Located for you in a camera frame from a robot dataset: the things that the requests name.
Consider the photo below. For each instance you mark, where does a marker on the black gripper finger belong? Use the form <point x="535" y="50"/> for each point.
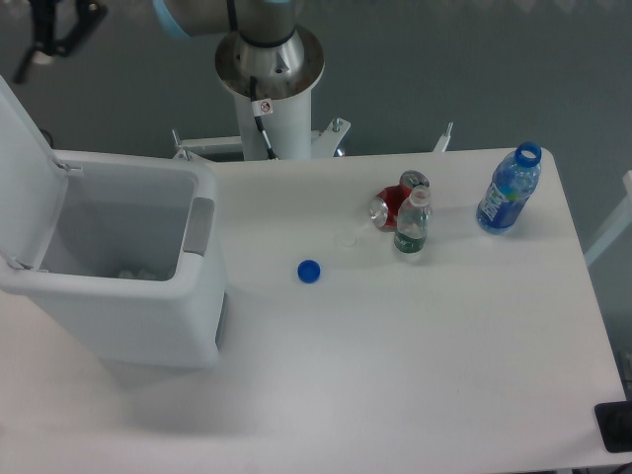
<point x="43" y="39"/>
<point x="89" y="15"/>

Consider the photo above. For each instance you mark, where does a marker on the white trash can lid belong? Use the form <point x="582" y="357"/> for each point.
<point x="34" y="182"/>

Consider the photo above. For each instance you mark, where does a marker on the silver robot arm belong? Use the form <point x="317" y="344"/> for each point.
<point x="264" y="52"/>

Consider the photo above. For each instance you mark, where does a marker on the white plastic trash can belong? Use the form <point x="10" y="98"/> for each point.
<point x="134" y="268"/>

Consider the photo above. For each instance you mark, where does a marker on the blue bottle cap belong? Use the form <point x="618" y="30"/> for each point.
<point x="308" y="271"/>

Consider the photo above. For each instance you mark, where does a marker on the clear white bottle cap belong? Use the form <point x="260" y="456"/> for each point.
<point x="346" y="239"/>

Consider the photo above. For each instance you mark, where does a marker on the crushed red soda can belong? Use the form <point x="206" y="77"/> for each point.
<point x="383" y="208"/>

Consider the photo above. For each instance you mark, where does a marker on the clear green-label water bottle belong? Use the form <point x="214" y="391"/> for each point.
<point x="413" y="221"/>

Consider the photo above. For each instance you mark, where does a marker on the blue drink bottle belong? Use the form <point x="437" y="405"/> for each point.
<point x="513" y="183"/>

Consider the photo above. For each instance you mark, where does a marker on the white furniture leg right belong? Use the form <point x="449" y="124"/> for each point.
<point x="612" y="227"/>

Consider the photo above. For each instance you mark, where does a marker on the black device at edge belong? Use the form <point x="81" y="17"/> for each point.
<point x="614" y="423"/>

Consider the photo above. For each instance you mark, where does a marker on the white metal base frame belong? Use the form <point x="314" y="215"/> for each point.
<point x="325" y="143"/>

